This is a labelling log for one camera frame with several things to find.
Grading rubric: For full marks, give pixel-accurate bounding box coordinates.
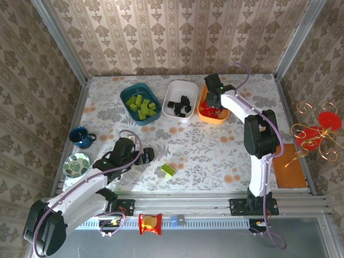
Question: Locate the orange plastic container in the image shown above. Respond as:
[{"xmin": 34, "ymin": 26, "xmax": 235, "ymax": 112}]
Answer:
[{"xmin": 197, "ymin": 83, "xmax": 231, "ymax": 125}]

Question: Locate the white plastic container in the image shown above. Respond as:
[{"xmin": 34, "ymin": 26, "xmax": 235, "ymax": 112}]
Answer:
[{"xmin": 162, "ymin": 80, "xmax": 200, "ymax": 123}]

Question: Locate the teal plastic container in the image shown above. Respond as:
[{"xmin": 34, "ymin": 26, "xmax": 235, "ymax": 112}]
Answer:
[{"xmin": 120, "ymin": 82, "xmax": 163, "ymax": 126}]

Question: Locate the dark blue enamel mug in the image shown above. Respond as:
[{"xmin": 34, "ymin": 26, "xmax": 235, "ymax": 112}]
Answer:
[{"xmin": 68, "ymin": 126, "xmax": 97, "ymax": 149}]

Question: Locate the green leaf pattern plate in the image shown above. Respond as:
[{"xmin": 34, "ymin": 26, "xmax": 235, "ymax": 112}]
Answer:
[{"xmin": 62, "ymin": 153, "xmax": 91, "ymax": 179}]

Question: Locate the floral table cover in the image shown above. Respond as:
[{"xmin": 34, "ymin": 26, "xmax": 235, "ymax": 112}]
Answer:
[{"xmin": 63, "ymin": 75, "xmax": 312, "ymax": 193}]

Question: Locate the red snack bag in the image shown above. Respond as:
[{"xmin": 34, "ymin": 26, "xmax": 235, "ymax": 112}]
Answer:
[{"xmin": 138, "ymin": 213, "xmax": 163, "ymax": 236}]

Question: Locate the grey metal lower shelf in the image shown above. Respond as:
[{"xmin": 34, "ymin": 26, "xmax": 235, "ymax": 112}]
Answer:
[{"xmin": 25, "ymin": 211, "xmax": 334, "ymax": 258}]

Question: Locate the orange rectangular mat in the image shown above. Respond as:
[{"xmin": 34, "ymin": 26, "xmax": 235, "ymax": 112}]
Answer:
[{"xmin": 273, "ymin": 144, "xmax": 307, "ymax": 189}]

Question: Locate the red and gold ornament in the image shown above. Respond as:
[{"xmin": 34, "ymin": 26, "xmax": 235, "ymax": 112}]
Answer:
[{"xmin": 291, "ymin": 101, "xmax": 344, "ymax": 162}]

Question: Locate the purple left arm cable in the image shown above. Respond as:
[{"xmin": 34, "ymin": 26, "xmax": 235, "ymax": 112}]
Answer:
[{"xmin": 31, "ymin": 130, "xmax": 145, "ymax": 258}]

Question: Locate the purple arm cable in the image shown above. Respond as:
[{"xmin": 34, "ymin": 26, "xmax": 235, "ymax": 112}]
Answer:
[
  {"xmin": 31, "ymin": 130, "xmax": 145, "ymax": 258},
  {"xmin": 219, "ymin": 62, "xmax": 288, "ymax": 250}
]

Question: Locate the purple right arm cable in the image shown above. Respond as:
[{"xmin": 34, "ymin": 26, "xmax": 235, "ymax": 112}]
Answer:
[{"xmin": 219, "ymin": 62, "xmax": 288, "ymax": 250}]

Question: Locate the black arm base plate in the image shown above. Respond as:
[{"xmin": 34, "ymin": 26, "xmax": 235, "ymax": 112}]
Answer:
[
  {"xmin": 229, "ymin": 198, "xmax": 280, "ymax": 217},
  {"xmin": 91, "ymin": 198, "xmax": 135, "ymax": 217}
]

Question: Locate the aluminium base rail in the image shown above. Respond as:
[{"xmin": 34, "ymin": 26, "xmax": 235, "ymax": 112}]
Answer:
[{"xmin": 40, "ymin": 191, "xmax": 330, "ymax": 216}]

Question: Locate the aluminium table side rail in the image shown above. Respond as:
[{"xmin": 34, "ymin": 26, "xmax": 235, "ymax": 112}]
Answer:
[
  {"xmin": 50, "ymin": 80, "xmax": 91, "ymax": 198},
  {"xmin": 274, "ymin": 75, "xmax": 319, "ymax": 196}
]

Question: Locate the small wired connector board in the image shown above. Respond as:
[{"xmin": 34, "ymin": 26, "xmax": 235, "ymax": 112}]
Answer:
[
  {"xmin": 98, "ymin": 218, "xmax": 122, "ymax": 228},
  {"xmin": 248, "ymin": 219, "xmax": 272, "ymax": 232}
]

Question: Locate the white slotted cable duct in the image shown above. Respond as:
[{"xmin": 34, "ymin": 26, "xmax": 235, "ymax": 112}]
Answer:
[{"xmin": 75, "ymin": 216, "xmax": 252, "ymax": 231}]

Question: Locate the aluminium frame post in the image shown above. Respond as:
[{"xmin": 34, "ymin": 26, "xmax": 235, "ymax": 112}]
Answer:
[
  {"xmin": 30, "ymin": 0, "xmax": 89, "ymax": 84},
  {"xmin": 274, "ymin": 0, "xmax": 328, "ymax": 80}
]

